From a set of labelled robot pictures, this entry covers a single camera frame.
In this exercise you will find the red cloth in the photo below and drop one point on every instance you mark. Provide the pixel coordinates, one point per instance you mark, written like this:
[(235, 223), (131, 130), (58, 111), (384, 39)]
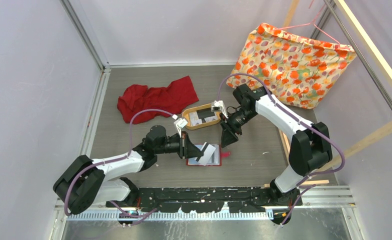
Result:
[(173, 98)]

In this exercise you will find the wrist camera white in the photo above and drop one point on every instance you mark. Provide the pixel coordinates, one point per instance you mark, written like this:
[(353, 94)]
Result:
[(218, 106), (179, 123)]

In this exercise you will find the white magnetic stripe card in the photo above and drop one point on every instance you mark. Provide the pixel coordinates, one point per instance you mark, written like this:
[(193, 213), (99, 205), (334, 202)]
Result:
[(208, 151)]

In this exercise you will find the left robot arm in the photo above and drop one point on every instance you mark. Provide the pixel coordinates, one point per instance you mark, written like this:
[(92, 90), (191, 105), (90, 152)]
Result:
[(89, 181)]

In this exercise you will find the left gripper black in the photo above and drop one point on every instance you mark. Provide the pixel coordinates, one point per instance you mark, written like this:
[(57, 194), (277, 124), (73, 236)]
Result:
[(186, 149)]

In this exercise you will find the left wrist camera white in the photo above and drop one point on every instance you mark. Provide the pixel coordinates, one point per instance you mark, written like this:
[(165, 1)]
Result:
[(179, 123)]

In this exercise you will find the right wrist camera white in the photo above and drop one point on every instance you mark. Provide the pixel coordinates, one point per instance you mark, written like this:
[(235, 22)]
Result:
[(218, 106)]

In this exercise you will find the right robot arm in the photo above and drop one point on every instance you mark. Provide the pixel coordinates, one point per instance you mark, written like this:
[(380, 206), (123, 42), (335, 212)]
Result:
[(309, 148)]

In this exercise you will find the pink clothes hanger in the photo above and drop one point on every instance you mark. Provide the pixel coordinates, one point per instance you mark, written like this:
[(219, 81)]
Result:
[(318, 22)]

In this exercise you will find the red card holder wallet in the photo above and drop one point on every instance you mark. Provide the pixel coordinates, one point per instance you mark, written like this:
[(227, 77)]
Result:
[(215, 160)]

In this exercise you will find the wooden frame rack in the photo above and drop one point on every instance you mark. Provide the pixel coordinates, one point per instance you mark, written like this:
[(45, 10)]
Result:
[(358, 110)]

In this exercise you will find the white numbered card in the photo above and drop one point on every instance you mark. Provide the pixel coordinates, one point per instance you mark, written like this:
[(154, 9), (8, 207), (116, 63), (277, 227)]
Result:
[(194, 120)]

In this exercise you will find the floral fabric bag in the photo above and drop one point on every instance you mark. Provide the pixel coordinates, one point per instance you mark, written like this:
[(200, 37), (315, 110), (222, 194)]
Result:
[(299, 71)]

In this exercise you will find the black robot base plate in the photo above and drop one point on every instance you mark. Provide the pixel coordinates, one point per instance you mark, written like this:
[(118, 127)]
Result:
[(252, 199)]

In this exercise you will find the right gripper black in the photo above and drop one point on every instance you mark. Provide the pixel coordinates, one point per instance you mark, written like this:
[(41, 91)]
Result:
[(228, 135)]

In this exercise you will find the aluminium frame rail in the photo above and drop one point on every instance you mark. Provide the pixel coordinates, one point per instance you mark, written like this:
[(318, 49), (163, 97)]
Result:
[(88, 182)]

